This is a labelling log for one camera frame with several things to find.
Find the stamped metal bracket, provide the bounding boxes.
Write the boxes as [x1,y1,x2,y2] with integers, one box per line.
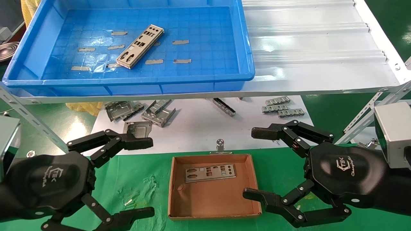
[123,121,153,139]
[105,101,135,122]
[141,107,176,128]

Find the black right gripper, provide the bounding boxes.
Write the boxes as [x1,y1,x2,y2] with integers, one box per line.
[243,120,387,228]

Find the blue plastic tray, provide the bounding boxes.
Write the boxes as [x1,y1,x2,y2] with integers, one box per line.
[2,0,256,96]

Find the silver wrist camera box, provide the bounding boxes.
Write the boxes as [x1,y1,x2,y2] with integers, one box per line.
[0,116,22,182]
[374,102,411,169]

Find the green cloth mat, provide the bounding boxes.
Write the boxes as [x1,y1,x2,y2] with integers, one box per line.
[0,146,411,231]

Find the white board sheet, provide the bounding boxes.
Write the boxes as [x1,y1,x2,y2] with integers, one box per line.
[87,95,314,157]

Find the long narrow metal strip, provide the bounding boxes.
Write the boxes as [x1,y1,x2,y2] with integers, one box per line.
[210,98,236,117]

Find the brown cardboard box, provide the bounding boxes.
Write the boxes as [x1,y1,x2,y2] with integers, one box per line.
[168,153,262,221]

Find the slotted steel angle brace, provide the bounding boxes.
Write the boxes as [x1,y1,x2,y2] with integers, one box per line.
[336,82,411,145]
[0,84,69,152]

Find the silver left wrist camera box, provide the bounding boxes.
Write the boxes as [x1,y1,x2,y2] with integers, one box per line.
[0,116,22,182]

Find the round ribbed metal disc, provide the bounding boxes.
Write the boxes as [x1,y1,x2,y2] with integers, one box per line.
[0,42,20,62]

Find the small notched metal strip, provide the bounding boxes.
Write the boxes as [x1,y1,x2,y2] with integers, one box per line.
[278,109,305,118]
[262,104,288,113]
[266,97,291,106]

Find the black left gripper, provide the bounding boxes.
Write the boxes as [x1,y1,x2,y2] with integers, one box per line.
[6,129,155,231]

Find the yellow woven bag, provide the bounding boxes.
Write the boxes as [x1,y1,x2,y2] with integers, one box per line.
[20,0,42,28]

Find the white corrugated metal shelf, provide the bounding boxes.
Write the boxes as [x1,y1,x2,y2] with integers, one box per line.
[0,0,411,105]

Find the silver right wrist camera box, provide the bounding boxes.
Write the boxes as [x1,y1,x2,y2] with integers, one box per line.
[374,102,411,169]

